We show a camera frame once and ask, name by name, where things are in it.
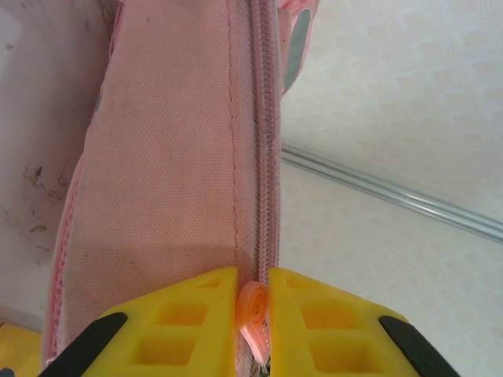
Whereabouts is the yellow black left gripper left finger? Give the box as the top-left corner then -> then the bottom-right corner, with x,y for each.
39,265 -> 240,377

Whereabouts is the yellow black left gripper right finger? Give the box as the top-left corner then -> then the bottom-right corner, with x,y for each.
266,267 -> 461,377

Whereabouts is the yellow book with figure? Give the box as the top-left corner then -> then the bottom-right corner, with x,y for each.
0,320 -> 44,377

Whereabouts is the pink student backpack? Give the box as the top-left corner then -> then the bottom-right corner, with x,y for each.
41,0 -> 323,377

